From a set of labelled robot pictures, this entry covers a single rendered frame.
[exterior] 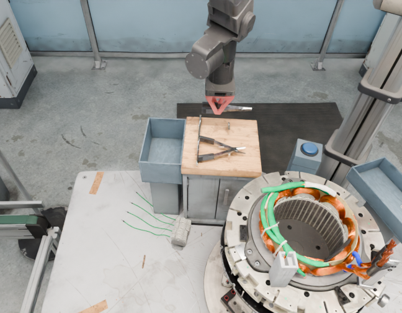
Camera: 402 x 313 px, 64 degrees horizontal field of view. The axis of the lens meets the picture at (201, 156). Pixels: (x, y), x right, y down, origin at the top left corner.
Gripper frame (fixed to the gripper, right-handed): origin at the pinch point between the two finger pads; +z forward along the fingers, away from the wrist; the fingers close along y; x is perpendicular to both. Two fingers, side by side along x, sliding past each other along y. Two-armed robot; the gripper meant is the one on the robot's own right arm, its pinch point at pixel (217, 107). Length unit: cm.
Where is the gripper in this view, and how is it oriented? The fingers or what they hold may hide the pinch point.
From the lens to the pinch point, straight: 82.8
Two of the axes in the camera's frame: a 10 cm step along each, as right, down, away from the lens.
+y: -0.2, 7.5, -6.6
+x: 10.0, 0.3, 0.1
